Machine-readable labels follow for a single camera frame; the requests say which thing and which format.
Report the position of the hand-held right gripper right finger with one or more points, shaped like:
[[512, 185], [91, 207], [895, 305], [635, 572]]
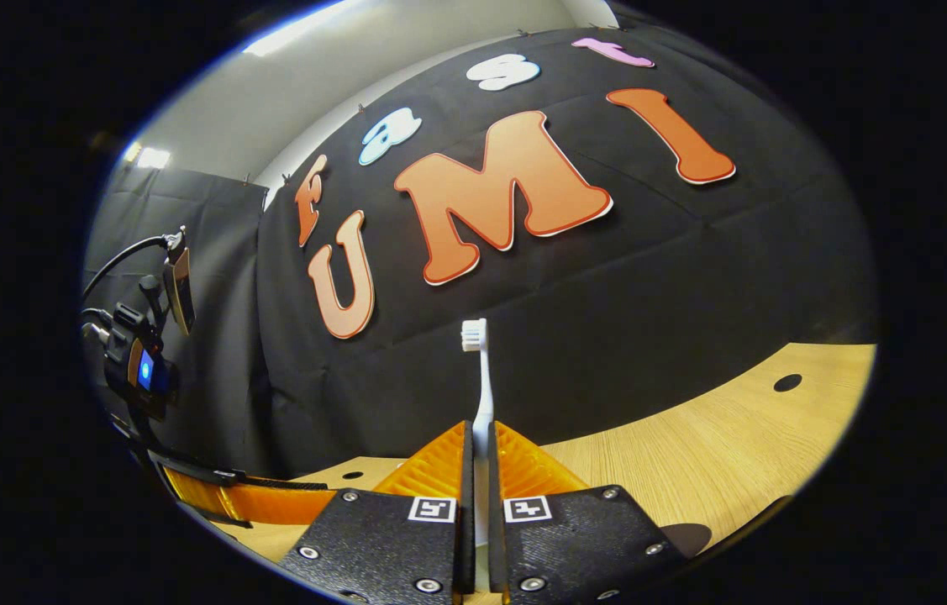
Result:
[[582, 538]]

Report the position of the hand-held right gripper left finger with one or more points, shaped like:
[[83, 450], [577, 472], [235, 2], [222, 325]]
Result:
[[372, 546]]

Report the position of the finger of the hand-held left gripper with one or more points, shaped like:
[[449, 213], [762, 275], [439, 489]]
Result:
[[271, 502]]

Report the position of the dark brown round coaster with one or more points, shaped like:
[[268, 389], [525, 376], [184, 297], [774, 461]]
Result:
[[689, 539]]

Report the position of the white toothbrush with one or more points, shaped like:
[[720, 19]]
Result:
[[483, 395]]

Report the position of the wooden desktop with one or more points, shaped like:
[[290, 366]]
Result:
[[733, 454]]

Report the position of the black backdrop cloth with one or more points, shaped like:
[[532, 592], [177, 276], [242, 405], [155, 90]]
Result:
[[607, 294]]

